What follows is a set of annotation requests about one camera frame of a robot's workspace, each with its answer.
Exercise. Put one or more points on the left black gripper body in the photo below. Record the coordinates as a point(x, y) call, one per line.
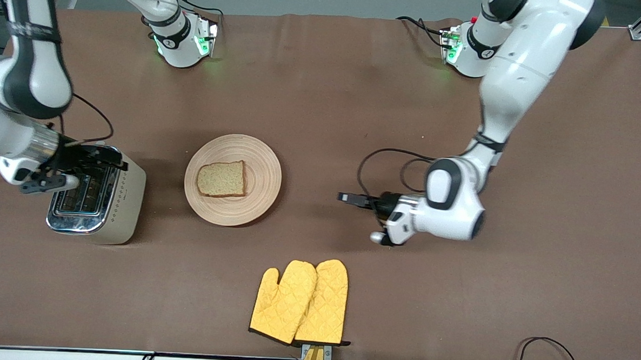
point(385, 202)

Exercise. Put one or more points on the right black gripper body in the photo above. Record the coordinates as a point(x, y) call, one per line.
point(77, 157)

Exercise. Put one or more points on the brown toast slice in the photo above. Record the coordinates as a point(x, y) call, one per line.
point(220, 180)

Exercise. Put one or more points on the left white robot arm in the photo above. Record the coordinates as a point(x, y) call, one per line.
point(520, 75)

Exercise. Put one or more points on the left arm base control box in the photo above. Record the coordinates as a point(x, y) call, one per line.
point(449, 45)

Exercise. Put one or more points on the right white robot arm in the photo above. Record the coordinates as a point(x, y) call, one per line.
point(32, 81)

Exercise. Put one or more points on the right arm base control box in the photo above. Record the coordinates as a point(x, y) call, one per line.
point(208, 34)

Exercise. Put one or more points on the round wooden plate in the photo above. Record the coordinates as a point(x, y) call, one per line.
point(260, 199)

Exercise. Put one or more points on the chrome and cream toaster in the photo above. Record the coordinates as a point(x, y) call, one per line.
point(122, 204)

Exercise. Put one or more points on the yellow quilted oven mitt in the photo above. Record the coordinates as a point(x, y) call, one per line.
point(282, 303)
point(329, 299)

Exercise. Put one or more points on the small metal bracket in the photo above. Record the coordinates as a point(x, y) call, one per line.
point(328, 353)

